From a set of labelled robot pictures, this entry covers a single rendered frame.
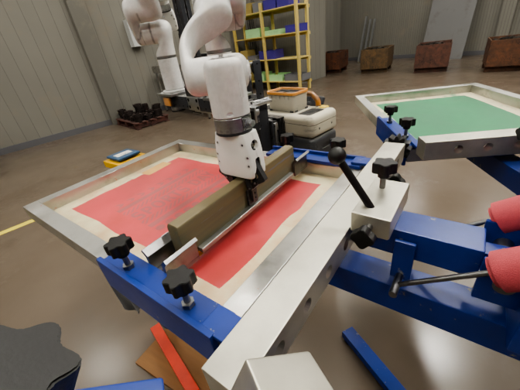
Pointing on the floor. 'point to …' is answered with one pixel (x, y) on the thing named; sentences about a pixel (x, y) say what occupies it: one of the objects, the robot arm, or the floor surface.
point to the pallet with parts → (141, 116)
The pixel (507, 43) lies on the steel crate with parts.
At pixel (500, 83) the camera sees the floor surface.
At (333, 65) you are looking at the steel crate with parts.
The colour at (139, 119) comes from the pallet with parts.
